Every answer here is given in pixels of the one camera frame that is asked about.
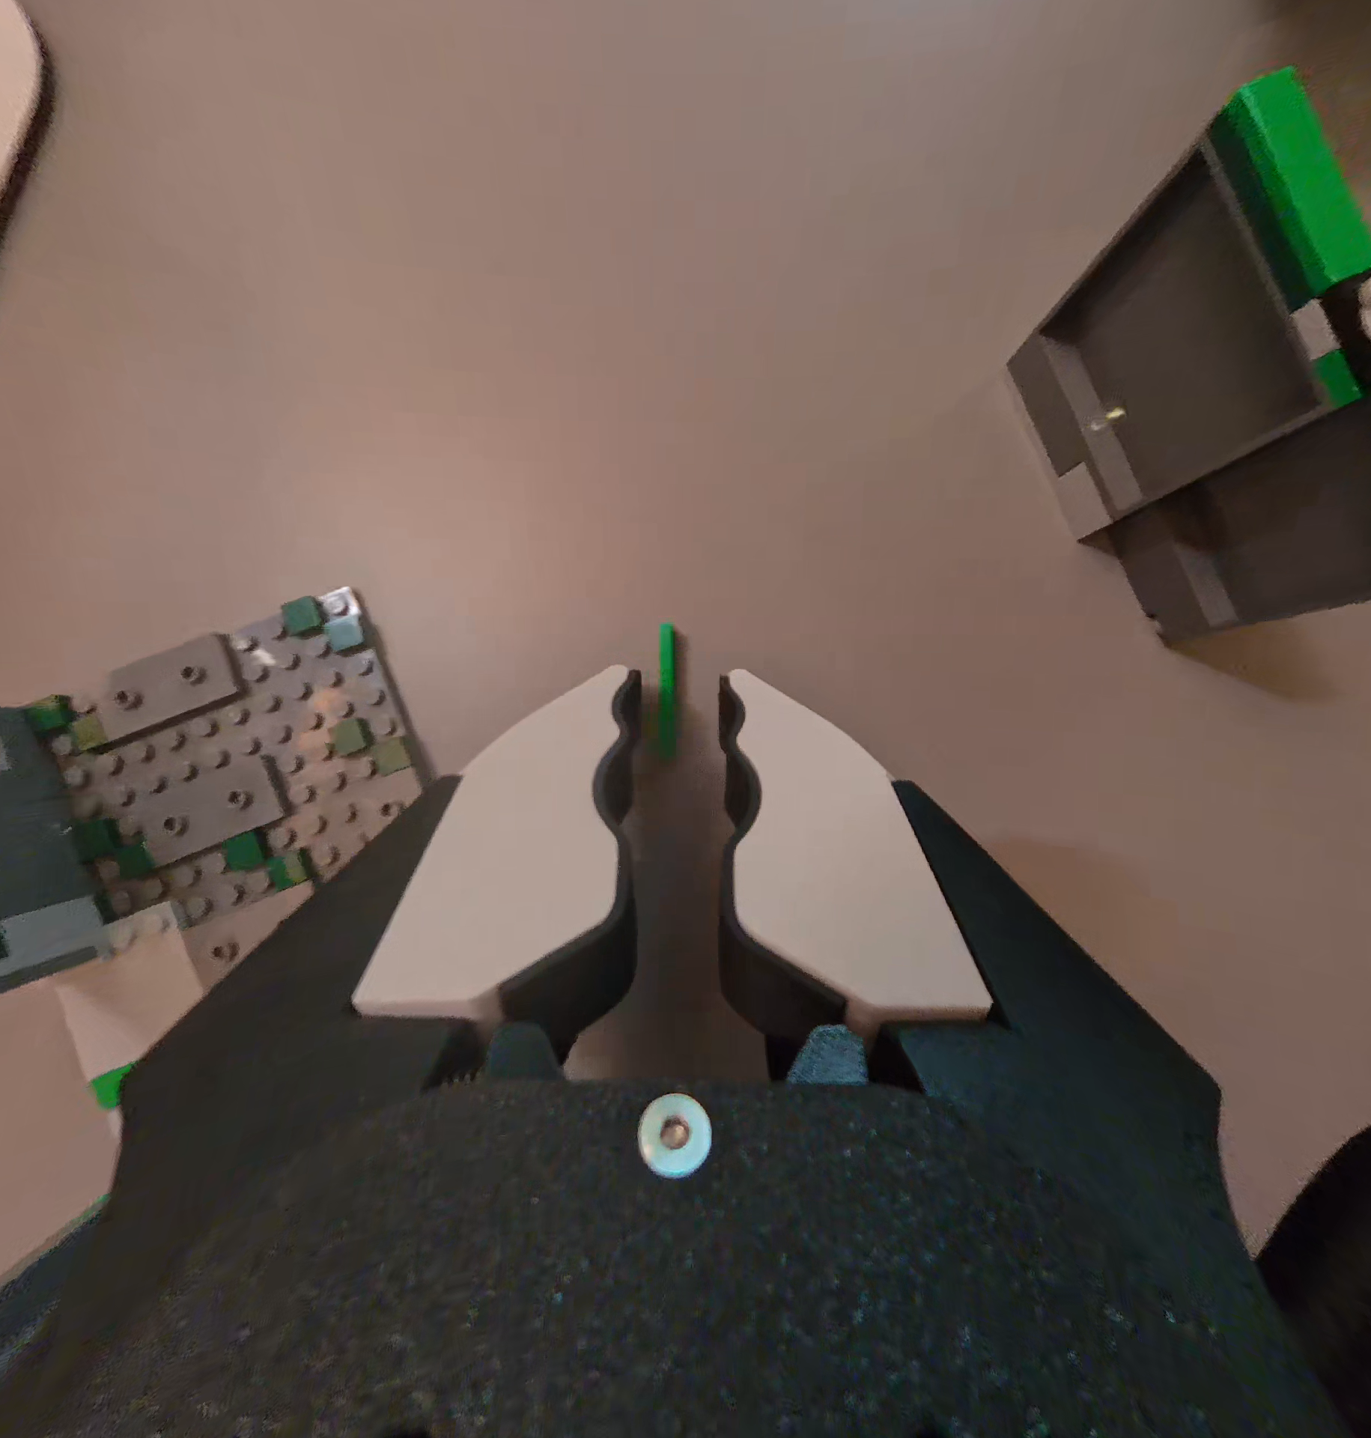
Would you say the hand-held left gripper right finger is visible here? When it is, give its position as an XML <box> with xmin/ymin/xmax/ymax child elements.
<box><xmin>716</xmin><ymin>668</ymin><xmax>992</xmax><ymax>1060</ymax></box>

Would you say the black padded chair armrest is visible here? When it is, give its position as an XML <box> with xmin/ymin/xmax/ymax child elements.
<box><xmin>1256</xmin><ymin>1117</ymin><xmax>1371</xmax><ymax>1438</ymax></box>

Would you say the grey desk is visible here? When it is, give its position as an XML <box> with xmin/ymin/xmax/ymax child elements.
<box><xmin>0</xmin><ymin>0</ymin><xmax>1371</xmax><ymax>1350</ymax></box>

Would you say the grey brick baseplate build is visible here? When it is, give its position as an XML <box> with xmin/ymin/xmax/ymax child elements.
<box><xmin>0</xmin><ymin>585</ymin><xmax>434</xmax><ymax>1116</ymax></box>

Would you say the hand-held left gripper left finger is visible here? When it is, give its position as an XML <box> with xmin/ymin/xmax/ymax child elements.
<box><xmin>350</xmin><ymin>665</ymin><xmax>643</xmax><ymax>1060</ymax></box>

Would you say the grey brick wall assembly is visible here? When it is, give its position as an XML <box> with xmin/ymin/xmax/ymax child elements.
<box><xmin>1005</xmin><ymin>68</ymin><xmax>1371</xmax><ymax>647</ymax></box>

